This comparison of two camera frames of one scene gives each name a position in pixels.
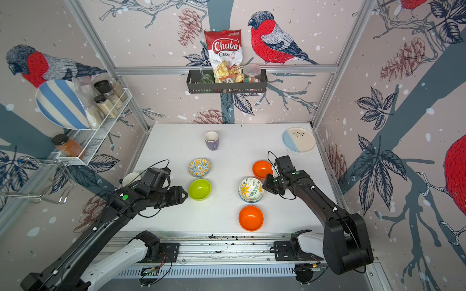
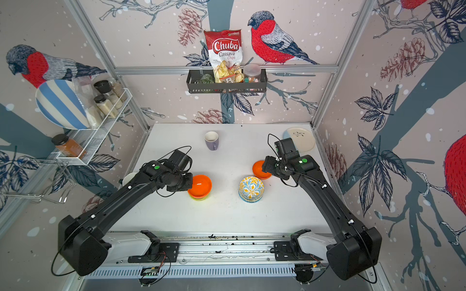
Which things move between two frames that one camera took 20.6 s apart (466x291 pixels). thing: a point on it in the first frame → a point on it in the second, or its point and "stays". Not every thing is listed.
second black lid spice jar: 106,106 stays
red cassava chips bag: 226,50 stays
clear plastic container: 252,73 stays
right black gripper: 267,185 → 267,165
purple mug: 212,140 stays
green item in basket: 206,79 stays
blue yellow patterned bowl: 199,167 → 251,188
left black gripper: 178,195 → 189,185
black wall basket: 201,81 stays
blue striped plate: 59,100 stays
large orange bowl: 250,217 → 201,186
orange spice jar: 68,147 stays
